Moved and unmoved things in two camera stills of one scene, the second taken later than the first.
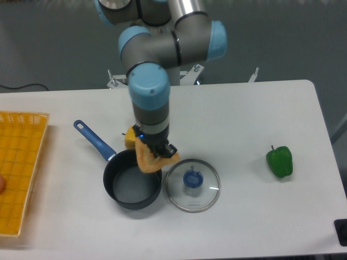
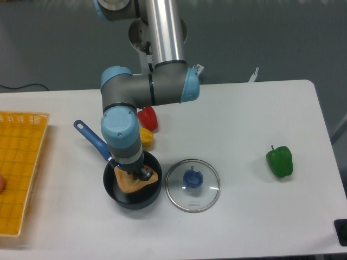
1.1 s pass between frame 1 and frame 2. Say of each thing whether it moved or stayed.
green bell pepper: stayed
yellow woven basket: stayed
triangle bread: moved
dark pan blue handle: stayed
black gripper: moved
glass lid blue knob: stayed
